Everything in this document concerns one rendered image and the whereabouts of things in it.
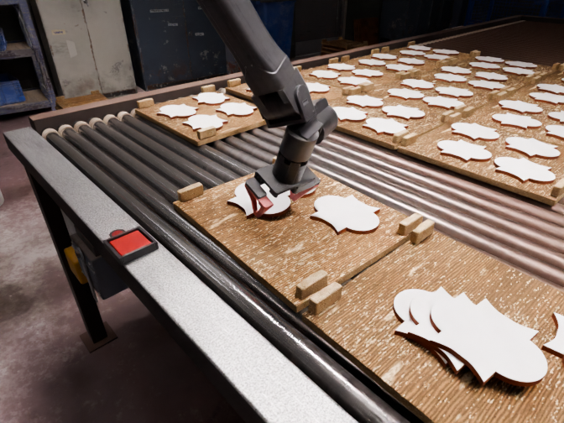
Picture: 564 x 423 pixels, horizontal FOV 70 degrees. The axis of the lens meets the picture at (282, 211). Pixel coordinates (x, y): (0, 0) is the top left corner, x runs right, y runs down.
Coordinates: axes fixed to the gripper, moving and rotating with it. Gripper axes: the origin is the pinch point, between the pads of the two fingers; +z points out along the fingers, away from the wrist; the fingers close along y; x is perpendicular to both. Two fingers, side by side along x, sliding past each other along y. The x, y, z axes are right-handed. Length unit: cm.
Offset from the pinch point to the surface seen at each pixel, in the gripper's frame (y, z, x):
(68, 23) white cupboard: -82, 174, -391
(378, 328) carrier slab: 7.7, -9.6, 31.3
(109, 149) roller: 12, 28, -56
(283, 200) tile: -3.4, 1.5, -1.1
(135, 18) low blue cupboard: -152, 174, -390
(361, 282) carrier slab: 2.1, -6.6, 23.9
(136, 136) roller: 2, 30, -60
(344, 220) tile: -8.6, -2.5, 11.1
